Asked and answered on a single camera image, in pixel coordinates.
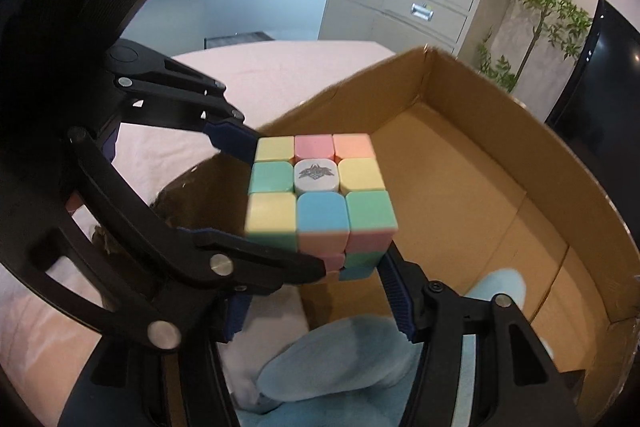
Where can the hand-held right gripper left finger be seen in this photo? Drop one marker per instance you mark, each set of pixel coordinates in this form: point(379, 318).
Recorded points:
point(235, 317)

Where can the light blue plush toy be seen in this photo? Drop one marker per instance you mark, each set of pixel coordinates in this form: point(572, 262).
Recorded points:
point(350, 357)

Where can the black flat screen television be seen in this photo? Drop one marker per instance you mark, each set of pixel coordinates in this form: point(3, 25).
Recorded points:
point(600, 72)

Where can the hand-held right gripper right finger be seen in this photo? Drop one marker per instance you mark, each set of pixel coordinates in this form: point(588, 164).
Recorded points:
point(395, 289)

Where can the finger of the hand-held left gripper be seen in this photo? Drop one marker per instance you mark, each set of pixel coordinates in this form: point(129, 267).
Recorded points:
point(250, 257)
point(235, 139)

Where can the pastel puzzle cube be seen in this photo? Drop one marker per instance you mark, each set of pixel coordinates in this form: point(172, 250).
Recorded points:
point(320, 217)

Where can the brown cardboard box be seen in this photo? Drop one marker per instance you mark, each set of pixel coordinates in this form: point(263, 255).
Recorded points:
point(475, 187)

